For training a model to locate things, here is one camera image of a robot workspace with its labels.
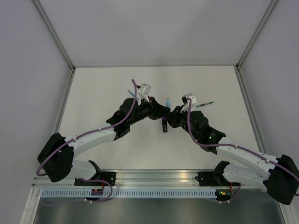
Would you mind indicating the aluminium mounting rail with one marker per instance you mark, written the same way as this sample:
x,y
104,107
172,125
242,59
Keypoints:
x,y
134,178

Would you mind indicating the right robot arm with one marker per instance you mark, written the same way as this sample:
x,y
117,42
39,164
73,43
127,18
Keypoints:
x,y
277,176

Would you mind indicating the light blue pen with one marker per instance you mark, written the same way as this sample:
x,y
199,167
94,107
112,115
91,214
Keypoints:
x,y
168,104

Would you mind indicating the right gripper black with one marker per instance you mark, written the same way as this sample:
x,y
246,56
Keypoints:
x,y
174,116

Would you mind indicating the black purple highlighter pen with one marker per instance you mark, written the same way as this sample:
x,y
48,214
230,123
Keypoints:
x,y
164,125

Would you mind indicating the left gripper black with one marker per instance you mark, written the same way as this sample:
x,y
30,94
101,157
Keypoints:
x,y
157,111

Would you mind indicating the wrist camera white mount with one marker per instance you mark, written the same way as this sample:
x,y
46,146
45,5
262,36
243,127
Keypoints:
x,y
143,92
189,101

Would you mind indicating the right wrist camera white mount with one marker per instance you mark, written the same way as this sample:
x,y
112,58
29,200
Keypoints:
x,y
189,101

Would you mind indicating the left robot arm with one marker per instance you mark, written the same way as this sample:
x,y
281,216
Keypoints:
x,y
58,157

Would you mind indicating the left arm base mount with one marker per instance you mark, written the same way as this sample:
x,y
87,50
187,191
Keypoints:
x,y
99,179

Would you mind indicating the white slotted cable duct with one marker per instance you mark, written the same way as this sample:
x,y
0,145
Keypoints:
x,y
129,193

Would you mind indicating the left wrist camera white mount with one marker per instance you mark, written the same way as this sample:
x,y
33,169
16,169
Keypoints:
x,y
143,92

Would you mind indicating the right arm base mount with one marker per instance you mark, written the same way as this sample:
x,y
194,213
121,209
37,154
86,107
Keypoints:
x,y
210,178

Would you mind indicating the green refill pen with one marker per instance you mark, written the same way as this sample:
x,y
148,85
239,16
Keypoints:
x,y
204,104

